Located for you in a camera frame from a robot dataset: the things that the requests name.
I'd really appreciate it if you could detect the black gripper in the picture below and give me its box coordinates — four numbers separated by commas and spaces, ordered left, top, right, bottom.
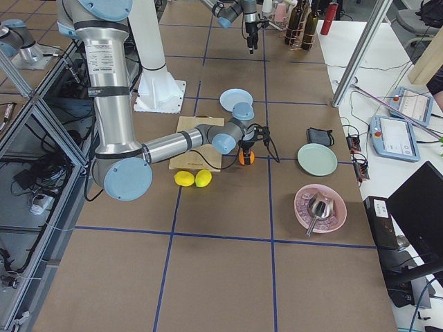
240, 126, 270, 165
242, 12, 269, 54

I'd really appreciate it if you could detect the orange fruit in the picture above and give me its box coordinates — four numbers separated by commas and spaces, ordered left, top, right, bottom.
239, 149, 255, 165

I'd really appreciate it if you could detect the light blue plate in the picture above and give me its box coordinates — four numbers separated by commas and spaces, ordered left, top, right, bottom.
219, 89, 253, 112

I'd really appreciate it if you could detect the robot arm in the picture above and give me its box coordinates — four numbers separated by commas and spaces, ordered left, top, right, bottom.
57, 1, 264, 201
201, 0, 269, 54

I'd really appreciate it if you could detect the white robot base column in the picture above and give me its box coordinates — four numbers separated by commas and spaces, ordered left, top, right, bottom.
129, 0, 186, 113

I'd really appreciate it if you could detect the light green plate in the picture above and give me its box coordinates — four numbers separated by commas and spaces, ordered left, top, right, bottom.
297, 143, 338, 176

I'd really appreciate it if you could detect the pink plastic cup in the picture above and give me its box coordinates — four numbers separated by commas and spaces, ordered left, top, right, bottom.
274, 3, 287, 23

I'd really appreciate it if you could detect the dark wine bottle middle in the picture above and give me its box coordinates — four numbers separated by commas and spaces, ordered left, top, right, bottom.
284, 0, 305, 46

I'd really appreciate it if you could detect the dark wine bottle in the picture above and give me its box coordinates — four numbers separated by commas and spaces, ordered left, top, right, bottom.
301, 0, 320, 50
284, 0, 305, 46

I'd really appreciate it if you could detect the bamboo cutting board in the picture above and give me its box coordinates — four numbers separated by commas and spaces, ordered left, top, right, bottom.
169, 116, 225, 172

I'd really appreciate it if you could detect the yellow lemon right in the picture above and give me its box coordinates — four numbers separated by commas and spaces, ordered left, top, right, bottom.
195, 169, 213, 187

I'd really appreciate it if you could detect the yellow lemon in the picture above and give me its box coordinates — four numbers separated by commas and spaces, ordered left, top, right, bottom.
174, 171, 195, 187
195, 169, 213, 187

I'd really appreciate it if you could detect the dark wine bottle front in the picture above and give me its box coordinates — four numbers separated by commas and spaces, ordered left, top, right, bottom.
301, 0, 320, 50

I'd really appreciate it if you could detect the yellow lemon left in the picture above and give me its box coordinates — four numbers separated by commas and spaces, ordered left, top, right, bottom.
174, 171, 195, 187

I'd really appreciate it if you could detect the grey folded cloth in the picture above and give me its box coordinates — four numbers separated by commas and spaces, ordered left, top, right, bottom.
306, 127, 334, 147

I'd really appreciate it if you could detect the red thermos bottle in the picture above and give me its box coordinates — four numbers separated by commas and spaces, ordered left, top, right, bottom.
320, 2, 338, 35

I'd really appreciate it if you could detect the metal scoop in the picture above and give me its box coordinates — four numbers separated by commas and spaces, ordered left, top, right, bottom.
306, 192, 334, 237

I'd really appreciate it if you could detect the pink bowl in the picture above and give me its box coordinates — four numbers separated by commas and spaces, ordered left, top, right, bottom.
293, 184, 347, 234

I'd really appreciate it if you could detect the black computer box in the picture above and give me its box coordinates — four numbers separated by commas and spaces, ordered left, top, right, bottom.
363, 196, 398, 250

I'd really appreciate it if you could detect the teach pendant near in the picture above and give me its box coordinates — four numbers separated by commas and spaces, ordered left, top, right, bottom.
370, 116, 420, 162

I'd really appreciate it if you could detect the teach pendant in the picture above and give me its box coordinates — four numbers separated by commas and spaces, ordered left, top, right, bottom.
388, 86, 434, 127
370, 116, 420, 162

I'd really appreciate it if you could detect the teach pendant far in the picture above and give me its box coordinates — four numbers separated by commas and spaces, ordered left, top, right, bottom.
388, 86, 434, 127

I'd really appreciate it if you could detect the black monitor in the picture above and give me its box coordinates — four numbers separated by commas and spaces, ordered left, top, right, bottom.
388, 161, 442, 258

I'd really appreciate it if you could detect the white wire cup rack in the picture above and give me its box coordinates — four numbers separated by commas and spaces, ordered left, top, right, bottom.
261, 12, 286, 32

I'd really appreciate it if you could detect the copper wire bottle rack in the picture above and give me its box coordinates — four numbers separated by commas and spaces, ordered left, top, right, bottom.
284, 20, 316, 50

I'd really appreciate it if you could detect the aluminium frame post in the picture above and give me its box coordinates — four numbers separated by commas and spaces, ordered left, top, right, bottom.
332, 0, 392, 107

